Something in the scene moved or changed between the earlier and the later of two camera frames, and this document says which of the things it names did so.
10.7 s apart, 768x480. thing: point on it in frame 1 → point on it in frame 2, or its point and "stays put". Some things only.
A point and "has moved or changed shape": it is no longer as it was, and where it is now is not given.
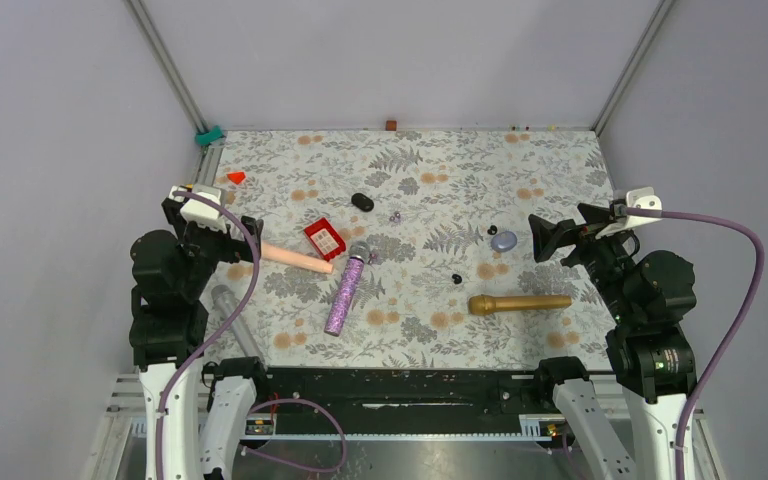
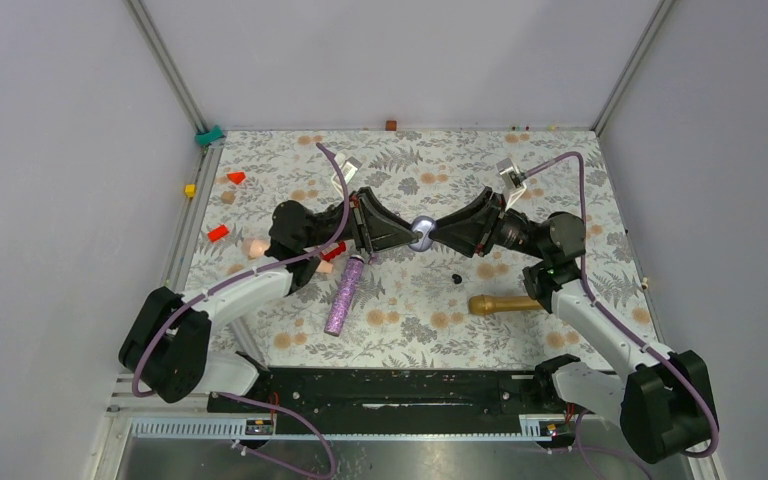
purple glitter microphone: (359, 251) stays put
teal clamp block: (205, 138) stays put
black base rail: (405, 403) stays put
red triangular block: (236, 176) stays put
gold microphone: (485, 304) stays put
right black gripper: (546, 236) → (475, 231)
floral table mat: (410, 245) stays put
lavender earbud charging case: (504, 241) has moved or changed shape
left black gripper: (235, 249) → (374, 226)
